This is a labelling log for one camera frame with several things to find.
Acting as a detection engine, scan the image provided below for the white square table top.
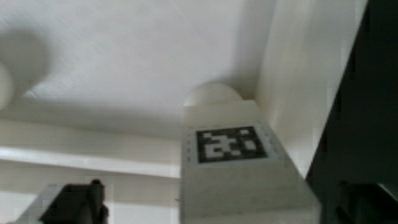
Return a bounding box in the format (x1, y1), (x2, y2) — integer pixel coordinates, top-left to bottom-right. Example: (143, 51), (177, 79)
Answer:
(0, 0), (369, 224)

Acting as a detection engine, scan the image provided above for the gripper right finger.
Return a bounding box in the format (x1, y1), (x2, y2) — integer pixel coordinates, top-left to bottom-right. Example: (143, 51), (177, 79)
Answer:
(334, 182), (398, 224)

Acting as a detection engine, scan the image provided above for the white table leg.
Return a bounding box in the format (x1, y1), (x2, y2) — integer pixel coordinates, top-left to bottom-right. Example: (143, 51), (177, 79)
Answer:
(179, 83), (321, 224)

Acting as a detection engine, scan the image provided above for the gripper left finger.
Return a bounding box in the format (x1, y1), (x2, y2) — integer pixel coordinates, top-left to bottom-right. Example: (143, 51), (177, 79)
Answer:
(39, 179), (108, 224)

